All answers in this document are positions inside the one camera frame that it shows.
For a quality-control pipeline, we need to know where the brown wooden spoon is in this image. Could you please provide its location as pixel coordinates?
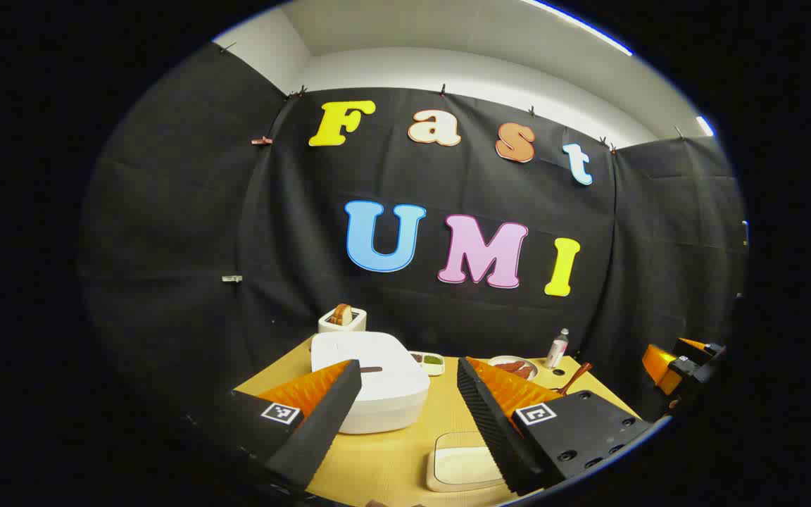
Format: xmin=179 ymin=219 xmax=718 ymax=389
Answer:
xmin=553 ymin=362 xmax=594 ymax=395

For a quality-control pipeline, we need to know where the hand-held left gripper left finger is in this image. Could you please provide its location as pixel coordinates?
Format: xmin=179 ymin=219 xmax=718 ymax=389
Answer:
xmin=187 ymin=358 xmax=363 ymax=492

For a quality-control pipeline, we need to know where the black backdrop cloth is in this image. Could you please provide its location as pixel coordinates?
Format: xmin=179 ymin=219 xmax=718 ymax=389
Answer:
xmin=78 ymin=42 xmax=750 ymax=423

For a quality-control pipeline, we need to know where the white divided grain dish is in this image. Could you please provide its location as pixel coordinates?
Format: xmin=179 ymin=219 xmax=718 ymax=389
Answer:
xmin=409 ymin=351 xmax=446 ymax=377

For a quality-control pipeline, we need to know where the white oval plate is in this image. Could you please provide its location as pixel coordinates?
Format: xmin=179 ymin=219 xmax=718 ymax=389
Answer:
xmin=487 ymin=356 xmax=539 ymax=382

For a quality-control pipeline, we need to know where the white rice cooker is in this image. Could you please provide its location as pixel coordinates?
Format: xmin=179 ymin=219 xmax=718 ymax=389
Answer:
xmin=310 ymin=331 xmax=431 ymax=435

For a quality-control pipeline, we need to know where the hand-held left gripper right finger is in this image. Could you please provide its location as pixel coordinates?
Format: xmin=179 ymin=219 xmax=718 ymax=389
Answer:
xmin=455 ymin=356 xmax=653 ymax=496

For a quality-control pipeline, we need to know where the small clear bottle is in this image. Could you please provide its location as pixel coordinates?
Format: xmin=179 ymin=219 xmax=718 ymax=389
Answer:
xmin=545 ymin=328 xmax=570 ymax=369

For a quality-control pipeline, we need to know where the white toaster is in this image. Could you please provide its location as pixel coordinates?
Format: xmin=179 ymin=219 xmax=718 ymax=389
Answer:
xmin=318 ymin=307 xmax=367 ymax=334

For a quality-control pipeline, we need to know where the clear tray of rice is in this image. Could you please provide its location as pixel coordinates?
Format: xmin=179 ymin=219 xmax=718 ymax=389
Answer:
xmin=425 ymin=431 xmax=509 ymax=492

